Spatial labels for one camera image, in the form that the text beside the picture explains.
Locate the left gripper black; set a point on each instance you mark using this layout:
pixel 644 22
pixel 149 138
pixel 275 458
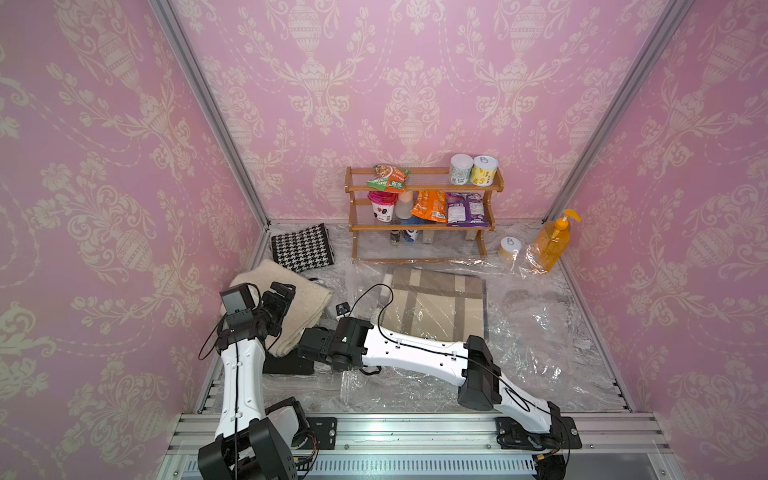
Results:
pixel 280 303

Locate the beige knitted scarf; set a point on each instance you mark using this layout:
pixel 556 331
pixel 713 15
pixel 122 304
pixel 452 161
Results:
pixel 306 308

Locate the black white houndstooth scarf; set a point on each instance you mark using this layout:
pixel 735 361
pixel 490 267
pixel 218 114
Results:
pixel 303 250

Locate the beige brown plaid scarf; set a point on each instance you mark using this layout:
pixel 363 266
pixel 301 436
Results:
pixel 433 305

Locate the clear plastic vacuum bag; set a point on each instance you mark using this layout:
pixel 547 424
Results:
pixel 532 324

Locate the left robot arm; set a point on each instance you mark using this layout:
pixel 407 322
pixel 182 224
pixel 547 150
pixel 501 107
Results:
pixel 251 440

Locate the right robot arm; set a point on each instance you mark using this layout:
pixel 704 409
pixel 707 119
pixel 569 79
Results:
pixel 526 422

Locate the orange snack bag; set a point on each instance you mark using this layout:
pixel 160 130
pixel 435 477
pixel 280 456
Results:
pixel 431 206

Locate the purple snack bag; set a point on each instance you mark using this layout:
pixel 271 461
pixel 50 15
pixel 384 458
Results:
pixel 465 210

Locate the pink lid yogurt cup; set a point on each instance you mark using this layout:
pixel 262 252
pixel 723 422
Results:
pixel 383 204

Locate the wooden three-tier shelf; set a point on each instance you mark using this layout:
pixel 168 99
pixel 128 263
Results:
pixel 360 216

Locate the small white bottle on shelf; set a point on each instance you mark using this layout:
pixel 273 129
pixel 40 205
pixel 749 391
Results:
pixel 404 205

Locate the red green snack packet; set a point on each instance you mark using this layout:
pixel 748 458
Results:
pixel 389 178

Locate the green white cup can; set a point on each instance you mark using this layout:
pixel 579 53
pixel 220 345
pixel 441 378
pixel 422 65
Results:
pixel 460 169

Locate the yellow white cup can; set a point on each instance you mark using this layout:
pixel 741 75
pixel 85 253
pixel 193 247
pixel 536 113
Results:
pixel 483 170

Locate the orange soap pump bottle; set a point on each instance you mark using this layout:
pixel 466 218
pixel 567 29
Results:
pixel 552 240

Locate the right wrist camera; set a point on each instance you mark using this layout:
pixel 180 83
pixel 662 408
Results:
pixel 343 310

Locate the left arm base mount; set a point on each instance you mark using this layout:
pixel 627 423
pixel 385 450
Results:
pixel 312 432

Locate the aluminium front rail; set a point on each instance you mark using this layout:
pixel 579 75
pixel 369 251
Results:
pixel 599 432

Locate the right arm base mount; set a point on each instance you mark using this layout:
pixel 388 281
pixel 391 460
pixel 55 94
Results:
pixel 563 434

